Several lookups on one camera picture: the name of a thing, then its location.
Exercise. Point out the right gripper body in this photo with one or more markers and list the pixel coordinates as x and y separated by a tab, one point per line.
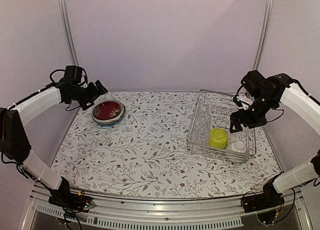
256	117

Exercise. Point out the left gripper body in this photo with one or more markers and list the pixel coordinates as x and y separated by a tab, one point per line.
85	96

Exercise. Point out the white small bowl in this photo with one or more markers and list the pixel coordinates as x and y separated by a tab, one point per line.
237	147

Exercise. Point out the dark red patterned plate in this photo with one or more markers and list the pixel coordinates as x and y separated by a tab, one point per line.
107	111

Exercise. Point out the white cream plate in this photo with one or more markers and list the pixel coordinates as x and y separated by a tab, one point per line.
120	115

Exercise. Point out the pale green flower plate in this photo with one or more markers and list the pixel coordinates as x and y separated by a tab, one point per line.
111	118

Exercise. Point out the blue polka dot plate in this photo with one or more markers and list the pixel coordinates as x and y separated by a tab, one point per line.
108	123

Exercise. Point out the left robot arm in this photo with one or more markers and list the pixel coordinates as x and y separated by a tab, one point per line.
15	146

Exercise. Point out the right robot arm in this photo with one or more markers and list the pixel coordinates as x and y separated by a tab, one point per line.
269	93

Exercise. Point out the lime green bowl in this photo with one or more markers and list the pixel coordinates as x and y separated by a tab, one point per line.
218	138

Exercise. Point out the clear glass cup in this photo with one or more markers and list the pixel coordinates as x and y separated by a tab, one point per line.
203	119
201	136

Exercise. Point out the floral tablecloth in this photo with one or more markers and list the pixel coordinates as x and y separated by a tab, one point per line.
146	154

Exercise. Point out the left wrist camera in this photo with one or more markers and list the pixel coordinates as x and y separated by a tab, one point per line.
73	75

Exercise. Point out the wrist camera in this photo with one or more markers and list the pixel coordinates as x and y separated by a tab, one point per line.
253	82
73	75

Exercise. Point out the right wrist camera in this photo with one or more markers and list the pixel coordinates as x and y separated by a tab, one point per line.
253	82

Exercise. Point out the wire dish rack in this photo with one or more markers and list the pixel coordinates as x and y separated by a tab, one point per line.
220	105

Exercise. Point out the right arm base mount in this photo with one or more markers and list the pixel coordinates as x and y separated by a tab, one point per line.
268	199

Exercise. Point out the front aluminium rail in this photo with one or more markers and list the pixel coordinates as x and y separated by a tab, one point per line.
121	212

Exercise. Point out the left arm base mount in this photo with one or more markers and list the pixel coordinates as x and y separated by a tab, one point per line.
63	197

